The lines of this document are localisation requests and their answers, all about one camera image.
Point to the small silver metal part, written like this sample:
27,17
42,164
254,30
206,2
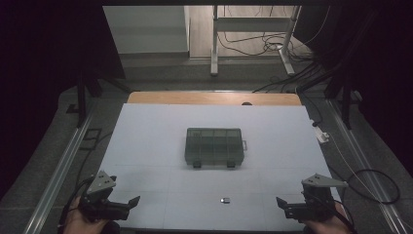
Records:
225,200

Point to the white power strip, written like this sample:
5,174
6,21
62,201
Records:
321,135

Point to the white table mat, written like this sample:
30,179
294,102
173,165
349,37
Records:
156,130

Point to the person's left hand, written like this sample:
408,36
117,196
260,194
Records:
78,224

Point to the person's right hand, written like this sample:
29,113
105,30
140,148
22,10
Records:
324,227

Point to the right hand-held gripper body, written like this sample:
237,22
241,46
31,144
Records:
311,208

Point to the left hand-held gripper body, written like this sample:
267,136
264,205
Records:
104,208

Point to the black metal stand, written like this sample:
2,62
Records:
81,104
346,107

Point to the grey clear compartment box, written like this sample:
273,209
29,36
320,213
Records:
214,146

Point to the white metal desk frame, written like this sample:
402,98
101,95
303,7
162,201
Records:
253,24

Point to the dark curtain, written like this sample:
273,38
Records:
383,65
39,65

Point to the pale cabinet panel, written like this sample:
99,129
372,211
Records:
146,29

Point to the metal floor rail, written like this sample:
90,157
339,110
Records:
355,152
56,182

